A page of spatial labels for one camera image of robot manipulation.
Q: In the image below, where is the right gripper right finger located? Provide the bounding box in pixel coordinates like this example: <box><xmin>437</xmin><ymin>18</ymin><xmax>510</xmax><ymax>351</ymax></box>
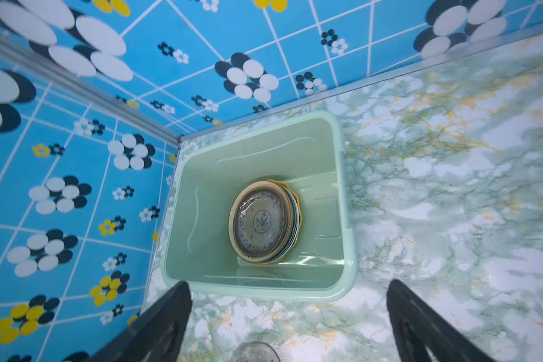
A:
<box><xmin>386</xmin><ymin>279</ymin><xmax>493</xmax><ymax>361</ymax></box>

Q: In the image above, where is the mint green plastic bin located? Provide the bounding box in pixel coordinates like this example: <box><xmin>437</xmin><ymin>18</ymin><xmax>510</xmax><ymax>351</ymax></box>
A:
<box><xmin>157</xmin><ymin>111</ymin><xmax>357</xmax><ymax>303</ymax></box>

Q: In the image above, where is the blue patterned plate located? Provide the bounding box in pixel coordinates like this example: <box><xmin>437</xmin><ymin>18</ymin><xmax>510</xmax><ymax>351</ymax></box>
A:
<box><xmin>234</xmin><ymin>189</ymin><xmax>286</xmax><ymax>258</ymax></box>

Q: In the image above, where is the beige ceramic plate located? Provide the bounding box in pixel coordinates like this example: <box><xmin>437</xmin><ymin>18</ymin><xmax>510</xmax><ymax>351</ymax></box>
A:
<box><xmin>228</xmin><ymin>180</ymin><xmax>298</xmax><ymax>264</ymax></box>

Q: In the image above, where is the yellow polka dot plate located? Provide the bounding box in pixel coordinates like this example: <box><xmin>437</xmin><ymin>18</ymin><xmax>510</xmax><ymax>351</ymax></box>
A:
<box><xmin>268</xmin><ymin>179</ymin><xmax>303</xmax><ymax>243</ymax></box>

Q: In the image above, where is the clear glass plate back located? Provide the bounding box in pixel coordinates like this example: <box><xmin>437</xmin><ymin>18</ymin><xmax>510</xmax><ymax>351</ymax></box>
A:
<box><xmin>230</xmin><ymin>342</ymin><xmax>281</xmax><ymax>362</ymax></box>

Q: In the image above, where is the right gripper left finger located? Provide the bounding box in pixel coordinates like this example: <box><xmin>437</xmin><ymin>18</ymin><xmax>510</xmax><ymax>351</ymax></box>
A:
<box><xmin>88</xmin><ymin>281</ymin><xmax>192</xmax><ymax>361</ymax></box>

